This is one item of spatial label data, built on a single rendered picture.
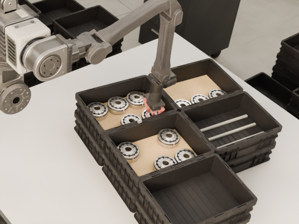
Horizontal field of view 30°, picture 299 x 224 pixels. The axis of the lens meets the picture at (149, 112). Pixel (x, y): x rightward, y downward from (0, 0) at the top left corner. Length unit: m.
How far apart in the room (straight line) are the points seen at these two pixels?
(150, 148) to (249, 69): 2.26
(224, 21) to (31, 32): 2.64
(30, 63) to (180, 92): 1.15
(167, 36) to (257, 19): 3.13
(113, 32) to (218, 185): 0.84
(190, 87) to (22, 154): 0.93
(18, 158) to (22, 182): 0.15
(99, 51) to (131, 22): 0.17
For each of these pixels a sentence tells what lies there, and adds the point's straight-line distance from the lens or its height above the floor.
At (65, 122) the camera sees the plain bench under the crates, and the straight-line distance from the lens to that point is 2.82.
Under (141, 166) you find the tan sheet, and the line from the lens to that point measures 2.45.
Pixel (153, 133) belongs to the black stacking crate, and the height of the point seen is 0.85.
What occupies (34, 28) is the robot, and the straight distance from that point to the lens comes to 1.97.
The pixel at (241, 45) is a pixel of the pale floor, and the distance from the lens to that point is 4.94.
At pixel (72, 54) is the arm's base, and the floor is 1.47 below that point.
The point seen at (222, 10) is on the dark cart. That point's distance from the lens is 4.31.
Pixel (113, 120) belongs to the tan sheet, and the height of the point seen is 0.83.
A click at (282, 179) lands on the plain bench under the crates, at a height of 0.70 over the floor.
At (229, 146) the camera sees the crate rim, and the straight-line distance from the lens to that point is 2.49.
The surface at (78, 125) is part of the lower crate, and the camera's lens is 2.72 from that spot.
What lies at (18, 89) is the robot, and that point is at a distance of 2.24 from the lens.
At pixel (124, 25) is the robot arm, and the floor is 1.50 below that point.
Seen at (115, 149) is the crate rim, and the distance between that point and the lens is 2.37.
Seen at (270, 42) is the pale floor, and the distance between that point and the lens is 5.08.
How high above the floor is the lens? 2.59
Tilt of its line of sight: 40 degrees down
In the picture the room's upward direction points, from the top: 9 degrees clockwise
